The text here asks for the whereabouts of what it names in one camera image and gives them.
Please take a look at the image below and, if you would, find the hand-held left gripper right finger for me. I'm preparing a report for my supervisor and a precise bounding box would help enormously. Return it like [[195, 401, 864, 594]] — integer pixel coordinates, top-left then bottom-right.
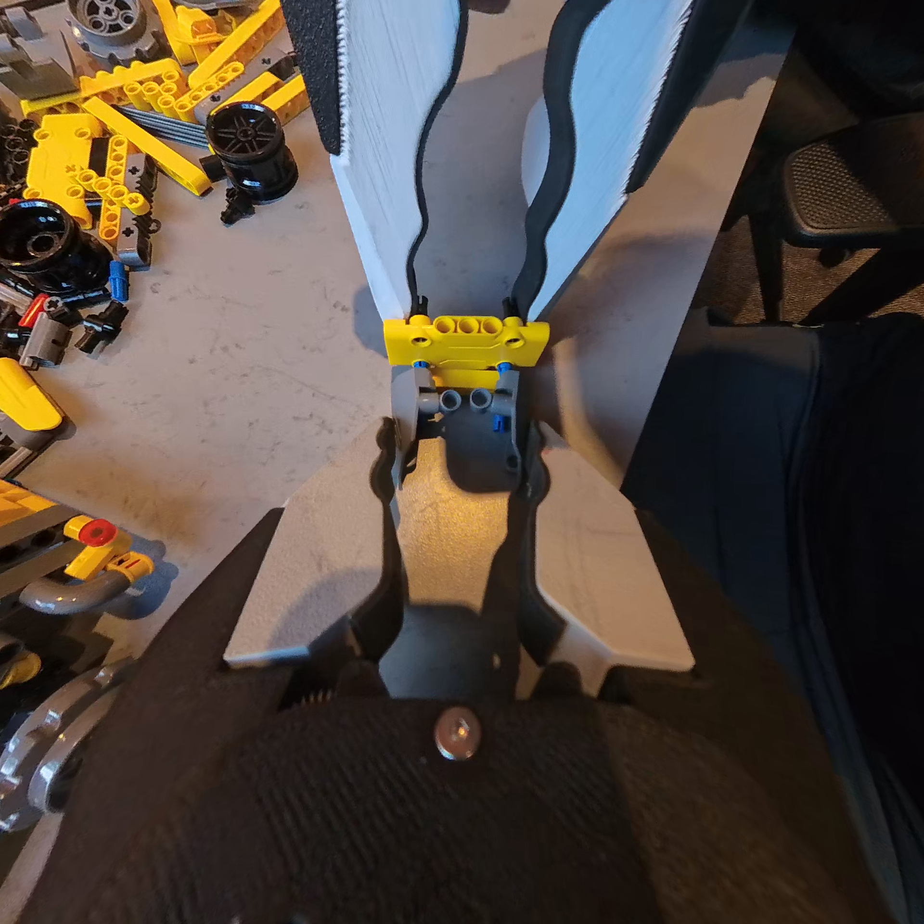
[[514, 421, 697, 697]]

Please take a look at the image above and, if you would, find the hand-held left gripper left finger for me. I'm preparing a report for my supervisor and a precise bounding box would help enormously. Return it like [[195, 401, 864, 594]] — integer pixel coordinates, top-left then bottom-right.
[[222, 417, 409, 667]]

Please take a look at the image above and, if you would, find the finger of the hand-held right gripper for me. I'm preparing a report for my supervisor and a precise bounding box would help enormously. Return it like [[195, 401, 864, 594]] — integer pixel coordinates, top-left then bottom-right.
[[504, 0, 695, 323], [332, 0, 470, 322]]

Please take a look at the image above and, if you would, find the grey striped wedge brick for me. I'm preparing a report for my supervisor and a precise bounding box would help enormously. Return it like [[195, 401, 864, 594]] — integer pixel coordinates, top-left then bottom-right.
[[392, 367, 464, 493]]

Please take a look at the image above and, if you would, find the dark grey wedge brick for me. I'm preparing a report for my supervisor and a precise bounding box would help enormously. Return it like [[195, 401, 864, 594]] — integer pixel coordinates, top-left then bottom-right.
[[469, 368, 526, 495]]

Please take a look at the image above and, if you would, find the yellow short toy beam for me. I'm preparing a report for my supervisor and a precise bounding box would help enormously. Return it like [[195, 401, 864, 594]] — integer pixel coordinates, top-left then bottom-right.
[[432, 364, 501, 392]]

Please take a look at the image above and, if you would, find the grey desk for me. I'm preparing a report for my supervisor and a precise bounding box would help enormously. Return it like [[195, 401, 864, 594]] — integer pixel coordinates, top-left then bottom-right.
[[0, 0, 795, 924]]

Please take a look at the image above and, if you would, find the black toy wheel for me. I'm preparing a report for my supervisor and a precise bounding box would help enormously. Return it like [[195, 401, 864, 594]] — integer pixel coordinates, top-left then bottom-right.
[[204, 101, 299, 202], [0, 201, 111, 293]]

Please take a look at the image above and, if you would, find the pile of loose toy bricks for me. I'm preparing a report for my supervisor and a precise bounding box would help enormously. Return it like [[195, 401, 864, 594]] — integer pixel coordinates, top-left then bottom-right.
[[0, 0, 313, 376]]

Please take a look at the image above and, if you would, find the grey toy wheel hub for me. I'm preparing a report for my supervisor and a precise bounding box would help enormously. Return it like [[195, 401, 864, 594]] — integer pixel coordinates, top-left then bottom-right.
[[67, 0, 158, 64]]

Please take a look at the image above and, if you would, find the black mesh office chair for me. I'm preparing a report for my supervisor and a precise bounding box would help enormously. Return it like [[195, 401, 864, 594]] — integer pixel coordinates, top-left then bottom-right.
[[711, 43, 924, 326]]

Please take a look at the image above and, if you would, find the partly built yellow toy vehicle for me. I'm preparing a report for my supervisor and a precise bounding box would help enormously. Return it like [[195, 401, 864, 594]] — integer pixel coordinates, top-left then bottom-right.
[[0, 476, 157, 834]]

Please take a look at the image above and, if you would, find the yellow rounded toy panel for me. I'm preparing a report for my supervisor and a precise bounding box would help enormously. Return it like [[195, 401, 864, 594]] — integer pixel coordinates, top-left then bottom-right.
[[0, 357, 67, 433]]

